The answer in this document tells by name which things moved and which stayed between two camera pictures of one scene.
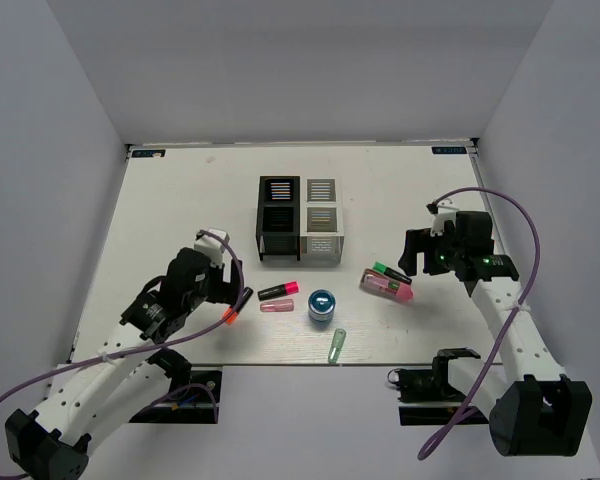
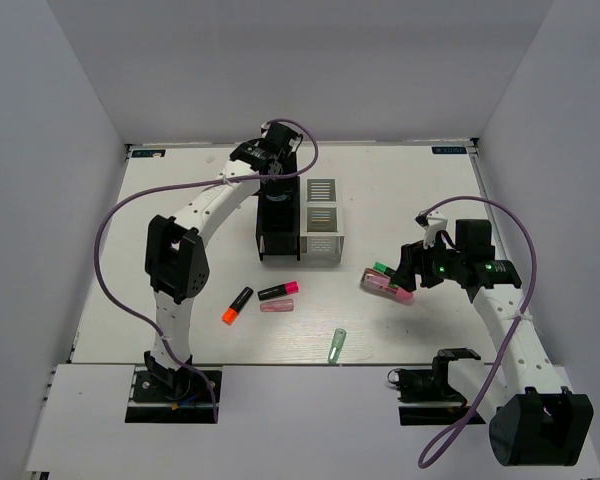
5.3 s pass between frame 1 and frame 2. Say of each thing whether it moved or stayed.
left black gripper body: moved
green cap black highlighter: stayed
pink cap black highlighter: stayed
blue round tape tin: moved
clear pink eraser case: stayed
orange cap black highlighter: stayed
